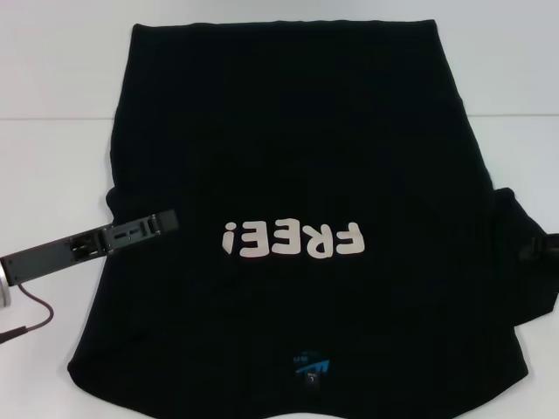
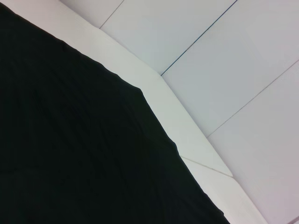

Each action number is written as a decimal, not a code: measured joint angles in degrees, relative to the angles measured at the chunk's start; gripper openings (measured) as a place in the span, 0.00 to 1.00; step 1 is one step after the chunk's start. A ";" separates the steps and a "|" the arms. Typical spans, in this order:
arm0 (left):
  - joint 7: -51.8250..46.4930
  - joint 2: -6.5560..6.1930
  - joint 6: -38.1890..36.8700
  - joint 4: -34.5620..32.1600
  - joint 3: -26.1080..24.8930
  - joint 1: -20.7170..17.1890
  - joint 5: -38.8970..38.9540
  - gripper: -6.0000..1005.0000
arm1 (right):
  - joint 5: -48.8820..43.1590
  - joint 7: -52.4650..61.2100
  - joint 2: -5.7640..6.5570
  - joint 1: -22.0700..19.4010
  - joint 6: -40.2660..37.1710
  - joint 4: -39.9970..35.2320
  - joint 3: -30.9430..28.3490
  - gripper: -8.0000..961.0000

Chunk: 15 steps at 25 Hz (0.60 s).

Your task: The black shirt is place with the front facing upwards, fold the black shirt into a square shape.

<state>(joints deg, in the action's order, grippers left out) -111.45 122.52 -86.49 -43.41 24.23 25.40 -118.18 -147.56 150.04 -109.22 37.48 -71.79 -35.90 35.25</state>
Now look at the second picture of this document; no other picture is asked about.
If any black shirt with FREE print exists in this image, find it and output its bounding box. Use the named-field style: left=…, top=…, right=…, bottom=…
left=0, top=3, right=231, bottom=224

